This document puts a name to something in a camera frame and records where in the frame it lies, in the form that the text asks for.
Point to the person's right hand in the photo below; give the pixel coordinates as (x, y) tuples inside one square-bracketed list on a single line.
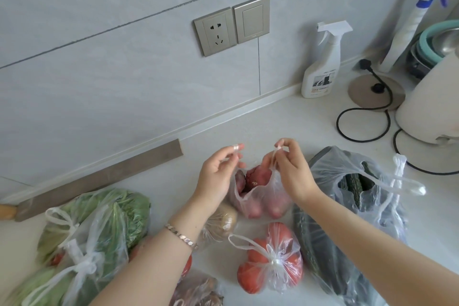
[(296, 173)]

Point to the person's left hand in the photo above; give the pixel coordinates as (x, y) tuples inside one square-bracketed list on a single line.
[(213, 180)]

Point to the person's left thumb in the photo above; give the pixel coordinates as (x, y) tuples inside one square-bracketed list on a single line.
[(239, 164)]

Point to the person's right thumb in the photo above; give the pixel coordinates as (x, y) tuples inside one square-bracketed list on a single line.
[(269, 162)]

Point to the clear bag of sweet potatoes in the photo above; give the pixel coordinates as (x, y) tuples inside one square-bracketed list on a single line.
[(263, 192)]

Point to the person's right forearm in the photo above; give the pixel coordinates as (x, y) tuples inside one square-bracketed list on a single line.
[(376, 248)]

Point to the red tomato under forearm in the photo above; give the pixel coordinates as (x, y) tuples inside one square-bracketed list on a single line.
[(186, 266)]

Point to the person's left forearm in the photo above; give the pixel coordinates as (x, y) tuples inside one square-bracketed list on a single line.
[(157, 255)]

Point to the red sweet potato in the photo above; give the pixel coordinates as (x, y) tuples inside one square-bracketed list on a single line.
[(277, 205), (259, 176), (252, 209), (240, 182)]

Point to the clear bag with brown potato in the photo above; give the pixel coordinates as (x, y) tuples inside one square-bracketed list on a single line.
[(220, 223)]

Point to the clear bag of tomatoes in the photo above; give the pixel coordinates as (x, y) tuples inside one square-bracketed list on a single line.
[(269, 262)]

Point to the white spray bottle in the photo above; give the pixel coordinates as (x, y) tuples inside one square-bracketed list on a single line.
[(321, 72)]

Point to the clear bag of cucumbers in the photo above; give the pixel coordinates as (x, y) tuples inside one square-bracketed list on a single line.
[(333, 244)]

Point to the beige round kettle base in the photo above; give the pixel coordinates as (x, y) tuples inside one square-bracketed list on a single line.
[(364, 96)]

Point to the clear bag of brown vegetables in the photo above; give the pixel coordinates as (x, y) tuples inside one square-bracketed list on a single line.
[(197, 291)]

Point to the clear bag of leafy greens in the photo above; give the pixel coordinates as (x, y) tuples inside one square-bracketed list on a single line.
[(114, 216)]

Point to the white electric kettle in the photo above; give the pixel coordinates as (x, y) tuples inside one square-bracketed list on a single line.
[(430, 101)]

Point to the spray bottle with blue trigger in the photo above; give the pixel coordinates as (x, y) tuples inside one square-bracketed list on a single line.
[(405, 33)]

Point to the steel bowl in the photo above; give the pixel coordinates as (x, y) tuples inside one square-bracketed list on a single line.
[(446, 42)]

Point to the clear bag of pale greens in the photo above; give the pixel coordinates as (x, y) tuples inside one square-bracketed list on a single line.
[(53, 280)]

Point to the grey wall socket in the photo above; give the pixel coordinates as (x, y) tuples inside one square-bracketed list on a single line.
[(215, 31)]

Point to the grey wall switch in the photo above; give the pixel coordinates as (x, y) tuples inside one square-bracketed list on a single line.
[(251, 18)]

